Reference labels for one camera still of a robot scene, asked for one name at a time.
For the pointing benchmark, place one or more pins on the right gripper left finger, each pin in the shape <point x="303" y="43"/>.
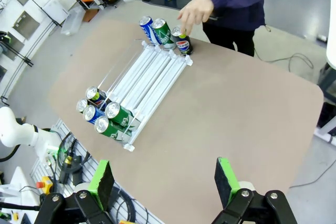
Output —
<point x="101" y="182"/>

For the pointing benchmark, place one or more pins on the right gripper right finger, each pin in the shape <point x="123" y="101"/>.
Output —
<point x="225" y="179"/>

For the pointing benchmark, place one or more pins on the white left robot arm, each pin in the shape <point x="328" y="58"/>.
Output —
<point x="18" y="132"/>

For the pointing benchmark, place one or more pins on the person in purple jacket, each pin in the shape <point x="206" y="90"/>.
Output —
<point x="236" y="16"/>

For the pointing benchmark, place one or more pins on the person's left hand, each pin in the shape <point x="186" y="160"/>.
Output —
<point x="197" y="11"/>

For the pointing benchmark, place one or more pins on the black device yellow label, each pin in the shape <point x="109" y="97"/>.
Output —
<point x="69" y="166"/>

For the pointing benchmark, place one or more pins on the yellow emergency stop button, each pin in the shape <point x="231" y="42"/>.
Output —
<point x="44" y="183"/>

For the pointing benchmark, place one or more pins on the green Chilsung cider can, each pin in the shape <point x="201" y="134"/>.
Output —
<point x="114" y="111"/>
<point x="164" y="33"/>
<point x="103" y="125"/>

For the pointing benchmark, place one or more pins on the black Pepsi can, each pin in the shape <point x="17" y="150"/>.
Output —
<point x="81" y="105"/>
<point x="93" y="94"/>
<point x="183" y="44"/>

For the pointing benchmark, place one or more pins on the white can dispenser rack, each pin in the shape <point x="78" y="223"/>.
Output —
<point x="155" y="77"/>

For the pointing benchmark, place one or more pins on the clear plastic storage bin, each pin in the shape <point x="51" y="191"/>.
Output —
<point x="72" y="22"/>

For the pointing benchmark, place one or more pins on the brown cardboard box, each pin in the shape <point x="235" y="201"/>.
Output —
<point x="90" y="15"/>

